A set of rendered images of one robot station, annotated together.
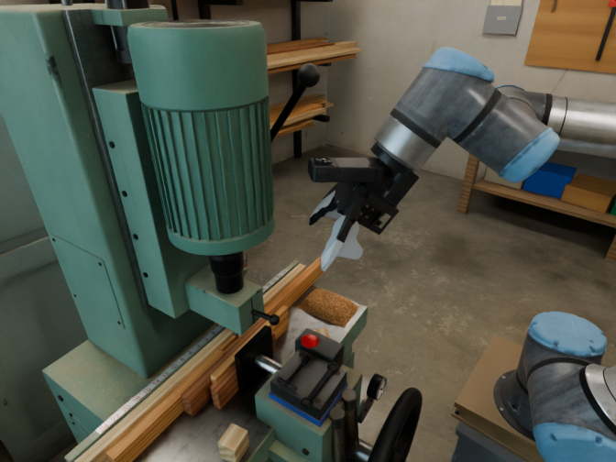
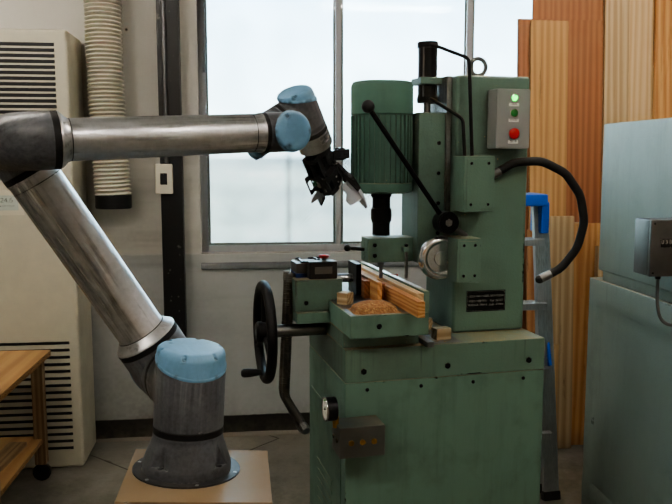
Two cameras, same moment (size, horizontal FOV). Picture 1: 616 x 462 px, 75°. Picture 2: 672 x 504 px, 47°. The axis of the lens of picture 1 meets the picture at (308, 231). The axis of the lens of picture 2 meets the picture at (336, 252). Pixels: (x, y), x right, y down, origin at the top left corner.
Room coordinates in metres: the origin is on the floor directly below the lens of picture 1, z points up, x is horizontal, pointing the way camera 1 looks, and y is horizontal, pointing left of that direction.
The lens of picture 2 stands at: (2.00, -1.57, 1.29)
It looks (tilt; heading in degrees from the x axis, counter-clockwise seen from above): 7 degrees down; 133
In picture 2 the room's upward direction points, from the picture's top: straight up
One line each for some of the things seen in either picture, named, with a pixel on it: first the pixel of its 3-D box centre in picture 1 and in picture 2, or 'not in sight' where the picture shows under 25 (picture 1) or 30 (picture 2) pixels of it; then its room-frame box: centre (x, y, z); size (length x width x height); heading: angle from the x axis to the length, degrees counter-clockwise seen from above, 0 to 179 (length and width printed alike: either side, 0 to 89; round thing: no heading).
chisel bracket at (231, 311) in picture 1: (225, 300); (387, 251); (0.60, 0.16, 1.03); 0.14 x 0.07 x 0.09; 57
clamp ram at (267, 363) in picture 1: (268, 365); (344, 277); (0.51, 0.07, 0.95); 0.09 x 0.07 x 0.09; 147
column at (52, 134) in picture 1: (119, 204); (475, 203); (0.74, 0.39, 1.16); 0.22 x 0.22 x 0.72; 57
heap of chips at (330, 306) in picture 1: (329, 302); (374, 305); (0.73, -0.05, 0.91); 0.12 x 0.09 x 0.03; 57
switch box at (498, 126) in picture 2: not in sight; (508, 119); (0.88, 0.34, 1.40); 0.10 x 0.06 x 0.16; 57
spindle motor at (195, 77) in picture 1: (212, 139); (381, 138); (0.59, 0.14, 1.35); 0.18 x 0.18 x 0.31
